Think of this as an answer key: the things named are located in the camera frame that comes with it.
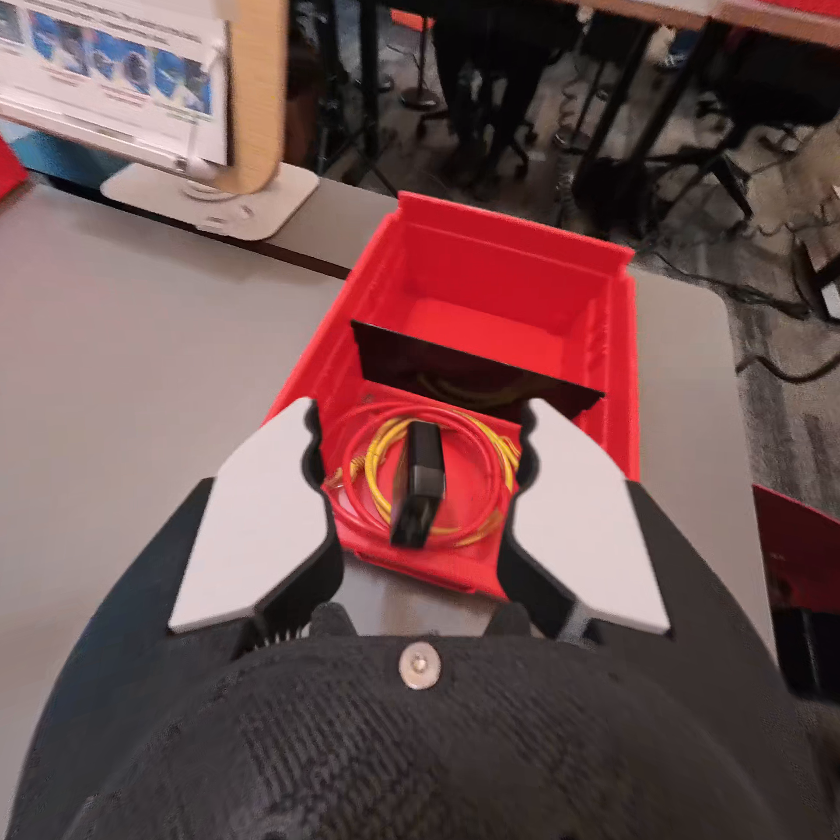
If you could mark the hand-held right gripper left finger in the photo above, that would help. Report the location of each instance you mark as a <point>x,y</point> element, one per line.
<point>256,525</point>

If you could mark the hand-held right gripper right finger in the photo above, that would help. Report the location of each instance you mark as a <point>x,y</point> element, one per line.
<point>584,531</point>

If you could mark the black network switch box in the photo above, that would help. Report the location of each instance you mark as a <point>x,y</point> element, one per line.
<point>420,485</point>

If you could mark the red plastic bin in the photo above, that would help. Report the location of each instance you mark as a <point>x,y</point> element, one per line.
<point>485,275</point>
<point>10,167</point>

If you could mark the red chair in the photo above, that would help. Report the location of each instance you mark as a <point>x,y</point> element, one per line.
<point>800,544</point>

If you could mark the black bin divider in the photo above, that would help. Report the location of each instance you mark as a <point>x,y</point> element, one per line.
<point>407,358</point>

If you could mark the printed instruction sheet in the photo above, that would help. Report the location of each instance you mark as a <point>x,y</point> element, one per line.
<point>98,65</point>

